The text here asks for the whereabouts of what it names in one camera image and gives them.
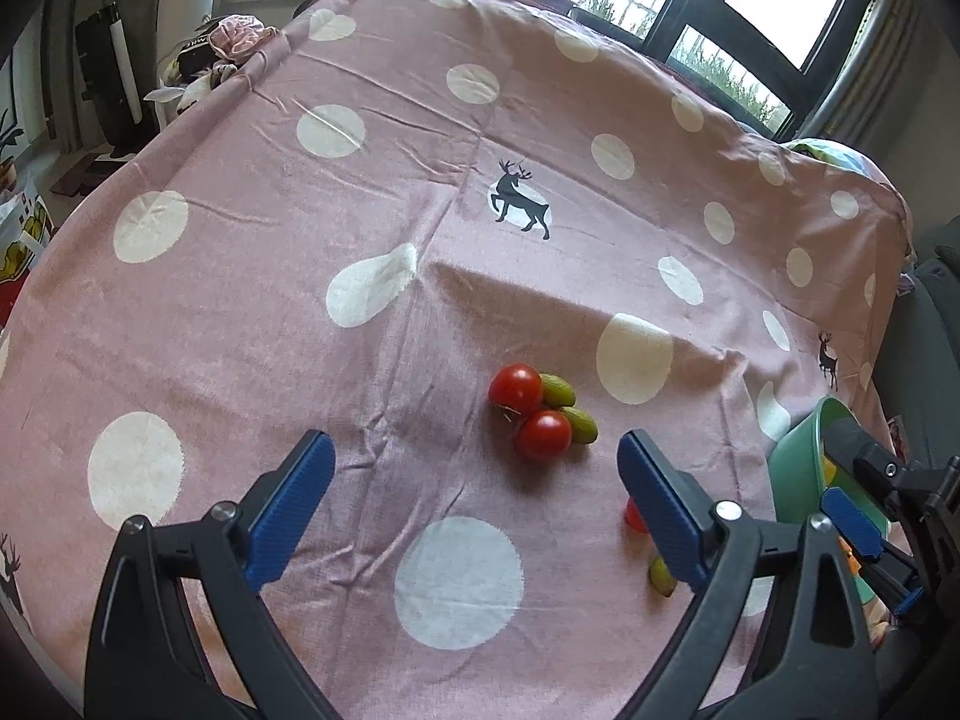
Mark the indoor potted plant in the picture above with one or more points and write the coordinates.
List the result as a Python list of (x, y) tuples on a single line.
[(7, 154)]

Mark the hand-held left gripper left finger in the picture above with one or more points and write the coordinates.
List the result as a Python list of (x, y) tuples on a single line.
[(289, 514)]

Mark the pink polka dot blanket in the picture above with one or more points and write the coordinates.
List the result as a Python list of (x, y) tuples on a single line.
[(300, 277)]

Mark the pink cloth pile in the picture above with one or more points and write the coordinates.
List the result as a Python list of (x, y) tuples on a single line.
[(240, 37)]

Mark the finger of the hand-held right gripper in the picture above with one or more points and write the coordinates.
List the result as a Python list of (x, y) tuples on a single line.
[(851, 521), (855, 444)]

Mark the green bowl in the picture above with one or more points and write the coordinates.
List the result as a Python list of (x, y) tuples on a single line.
[(795, 465)]

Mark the black framed window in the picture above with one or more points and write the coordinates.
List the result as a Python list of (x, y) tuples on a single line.
[(780, 0)]

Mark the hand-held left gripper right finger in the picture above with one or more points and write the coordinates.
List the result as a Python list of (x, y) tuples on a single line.
[(664, 514)]

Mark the grey sofa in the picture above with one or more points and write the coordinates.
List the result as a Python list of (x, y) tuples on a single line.
[(934, 330)]

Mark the grey curtain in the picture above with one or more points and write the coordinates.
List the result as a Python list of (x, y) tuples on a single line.
[(877, 60)]

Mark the red tomato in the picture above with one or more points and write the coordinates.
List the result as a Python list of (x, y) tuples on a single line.
[(543, 435), (516, 388), (635, 517)]

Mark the black white upright vacuum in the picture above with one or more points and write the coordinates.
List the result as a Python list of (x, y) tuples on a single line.
[(109, 82)]

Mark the dark doormat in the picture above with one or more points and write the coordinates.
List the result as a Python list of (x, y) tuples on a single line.
[(90, 174)]

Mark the colourful pillow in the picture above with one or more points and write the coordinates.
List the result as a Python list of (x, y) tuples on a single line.
[(840, 157)]

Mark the orange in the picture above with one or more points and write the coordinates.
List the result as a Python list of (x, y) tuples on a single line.
[(847, 562)]

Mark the yellow pear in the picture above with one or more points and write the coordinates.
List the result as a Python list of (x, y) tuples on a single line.
[(829, 469)]

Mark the colourful cardboard box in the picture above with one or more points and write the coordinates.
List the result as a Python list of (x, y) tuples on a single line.
[(22, 247)]

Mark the small green jujube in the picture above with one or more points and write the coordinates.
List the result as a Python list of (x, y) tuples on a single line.
[(661, 576), (581, 424), (560, 390)]

